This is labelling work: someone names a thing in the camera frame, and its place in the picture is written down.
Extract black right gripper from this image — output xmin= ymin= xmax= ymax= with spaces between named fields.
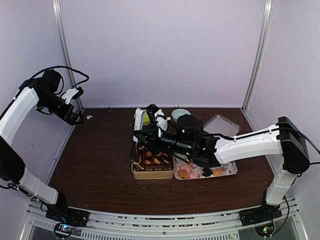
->
xmin=133 ymin=124 xmax=194 ymax=158

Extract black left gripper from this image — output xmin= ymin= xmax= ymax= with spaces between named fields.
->
xmin=38 ymin=91 xmax=84 ymax=125

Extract gold cookie tin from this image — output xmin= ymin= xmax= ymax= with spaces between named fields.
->
xmin=131 ymin=145 xmax=175 ymax=180

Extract metal serving tongs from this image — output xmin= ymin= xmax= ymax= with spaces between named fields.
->
xmin=129 ymin=107 xmax=146 ymax=164

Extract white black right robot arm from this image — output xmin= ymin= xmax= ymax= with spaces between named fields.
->
xmin=133 ymin=114 xmax=312 ymax=226

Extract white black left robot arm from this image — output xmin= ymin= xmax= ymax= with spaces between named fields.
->
xmin=0 ymin=65 xmax=89 ymax=222

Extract green bowl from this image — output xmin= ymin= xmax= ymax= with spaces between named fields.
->
xmin=134 ymin=108 xmax=151 ymax=126

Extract light blue striped bowl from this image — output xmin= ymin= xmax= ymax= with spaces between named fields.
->
xmin=171 ymin=108 xmax=191 ymax=122

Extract floral cookie tray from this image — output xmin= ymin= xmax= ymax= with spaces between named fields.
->
xmin=173 ymin=155 xmax=238 ymax=181

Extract pink round cookie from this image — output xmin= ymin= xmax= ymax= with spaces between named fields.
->
xmin=180 ymin=165 xmax=192 ymax=174

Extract black sandwich cookie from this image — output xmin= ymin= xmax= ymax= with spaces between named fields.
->
xmin=202 ymin=168 xmax=213 ymax=178

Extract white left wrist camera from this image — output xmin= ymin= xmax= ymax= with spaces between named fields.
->
xmin=60 ymin=87 xmax=84 ymax=105

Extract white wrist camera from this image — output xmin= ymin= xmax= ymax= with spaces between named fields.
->
xmin=60 ymin=87 xmax=84 ymax=105
xmin=146 ymin=104 xmax=171 ymax=137

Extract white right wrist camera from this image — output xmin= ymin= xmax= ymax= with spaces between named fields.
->
xmin=146 ymin=104 xmax=171 ymax=137

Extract aluminium corner post left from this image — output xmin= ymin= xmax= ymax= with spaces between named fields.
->
xmin=52 ymin=0 xmax=84 ymax=111

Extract aluminium corner post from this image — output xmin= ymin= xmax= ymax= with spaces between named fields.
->
xmin=52 ymin=0 xmax=84 ymax=111
xmin=241 ymin=0 xmax=274 ymax=114

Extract aluminium front rail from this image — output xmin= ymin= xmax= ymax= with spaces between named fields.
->
xmin=19 ymin=196 xmax=310 ymax=240

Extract aluminium corner post right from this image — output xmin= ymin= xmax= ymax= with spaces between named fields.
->
xmin=241 ymin=0 xmax=274 ymax=114

